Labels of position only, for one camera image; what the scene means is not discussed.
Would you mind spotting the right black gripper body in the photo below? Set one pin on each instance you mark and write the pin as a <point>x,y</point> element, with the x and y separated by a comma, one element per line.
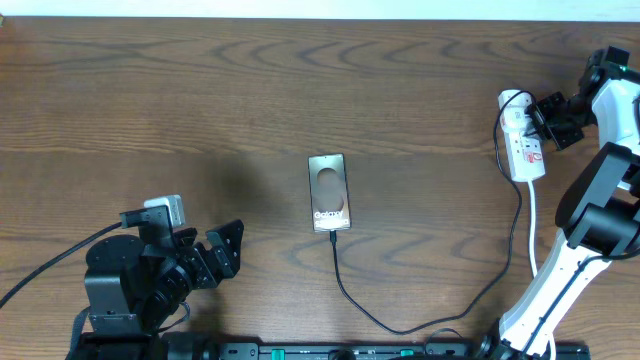
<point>565,117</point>

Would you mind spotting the Samsung Galaxy smartphone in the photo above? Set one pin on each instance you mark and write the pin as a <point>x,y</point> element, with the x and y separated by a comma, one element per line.
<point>330,209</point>

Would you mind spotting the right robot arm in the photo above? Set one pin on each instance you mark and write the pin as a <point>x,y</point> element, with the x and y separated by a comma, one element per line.
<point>595,229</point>

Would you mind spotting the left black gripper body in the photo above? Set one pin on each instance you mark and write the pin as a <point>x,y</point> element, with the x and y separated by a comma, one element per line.
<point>199,266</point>

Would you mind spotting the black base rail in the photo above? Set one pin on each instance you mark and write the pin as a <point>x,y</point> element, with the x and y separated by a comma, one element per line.
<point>350,351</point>

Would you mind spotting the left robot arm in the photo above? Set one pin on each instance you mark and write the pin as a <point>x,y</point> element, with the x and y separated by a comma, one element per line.
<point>133,287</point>

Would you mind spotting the white power strip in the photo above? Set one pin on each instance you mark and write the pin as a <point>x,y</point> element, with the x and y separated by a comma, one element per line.
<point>523,147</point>

